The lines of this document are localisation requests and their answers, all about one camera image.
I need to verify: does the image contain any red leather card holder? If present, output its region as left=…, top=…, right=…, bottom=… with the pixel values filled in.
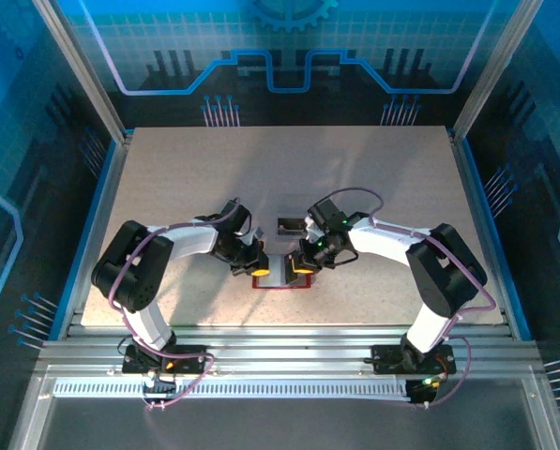
left=250, top=255, right=312, bottom=291

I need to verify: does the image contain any small black control box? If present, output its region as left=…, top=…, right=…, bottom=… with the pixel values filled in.
left=404, top=374, right=447, bottom=407
left=141, top=369, right=178, bottom=398

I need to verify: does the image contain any aluminium rail beam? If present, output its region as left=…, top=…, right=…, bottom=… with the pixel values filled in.
left=35, top=322, right=546, bottom=381

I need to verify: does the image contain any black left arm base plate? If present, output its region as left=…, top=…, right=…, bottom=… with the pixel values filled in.
left=122, top=344, right=209, bottom=375

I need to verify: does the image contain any white slotted cable duct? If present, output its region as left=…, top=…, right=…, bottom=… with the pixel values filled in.
left=52, top=378, right=413, bottom=402

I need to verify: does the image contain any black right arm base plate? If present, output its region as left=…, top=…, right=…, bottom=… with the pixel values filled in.
left=371, top=344, right=458, bottom=376

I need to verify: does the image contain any aluminium table side rail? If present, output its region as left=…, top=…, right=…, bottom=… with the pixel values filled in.
left=56, top=130, right=135, bottom=341
left=446, top=130, right=522, bottom=341

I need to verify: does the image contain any aluminium upright post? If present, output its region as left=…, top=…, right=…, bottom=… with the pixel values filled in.
left=449, top=0, right=547, bottom=144
left=31, top=0, right=133, bottom=144

